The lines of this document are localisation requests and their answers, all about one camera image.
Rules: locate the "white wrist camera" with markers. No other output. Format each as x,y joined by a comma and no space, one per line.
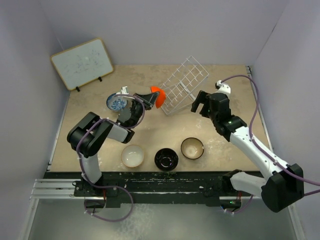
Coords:
124,90
222,88

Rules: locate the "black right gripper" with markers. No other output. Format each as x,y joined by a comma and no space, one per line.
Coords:
201,99

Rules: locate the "blue floral ceramic bowl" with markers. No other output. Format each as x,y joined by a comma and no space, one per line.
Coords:
116,103

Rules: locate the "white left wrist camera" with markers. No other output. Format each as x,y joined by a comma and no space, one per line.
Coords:
124,90

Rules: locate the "black glossy bowl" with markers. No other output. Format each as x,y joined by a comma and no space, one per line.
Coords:
166,159

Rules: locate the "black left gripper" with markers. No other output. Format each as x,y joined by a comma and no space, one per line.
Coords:
148,99

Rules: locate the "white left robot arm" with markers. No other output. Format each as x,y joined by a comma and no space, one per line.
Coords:
87,137

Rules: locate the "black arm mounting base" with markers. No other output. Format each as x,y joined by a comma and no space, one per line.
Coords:
175,187

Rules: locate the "orange plastic bowl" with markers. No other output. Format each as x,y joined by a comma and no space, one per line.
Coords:
161,97

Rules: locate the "aluminium extrusion rail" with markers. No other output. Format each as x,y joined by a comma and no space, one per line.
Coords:
50,189

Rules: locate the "white wire dish rack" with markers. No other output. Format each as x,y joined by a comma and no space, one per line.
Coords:
183,85

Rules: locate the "white bowl orange rim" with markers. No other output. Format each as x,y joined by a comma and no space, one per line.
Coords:
132,156

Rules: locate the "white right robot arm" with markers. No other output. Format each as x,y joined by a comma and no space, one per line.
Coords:
280,184

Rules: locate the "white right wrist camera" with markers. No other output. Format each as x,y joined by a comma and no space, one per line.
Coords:
222,88

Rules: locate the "beige bowl dark rim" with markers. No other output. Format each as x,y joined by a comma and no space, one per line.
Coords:
192,148

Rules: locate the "small whiteboard wooden frame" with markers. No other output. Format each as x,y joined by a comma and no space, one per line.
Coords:
82,64

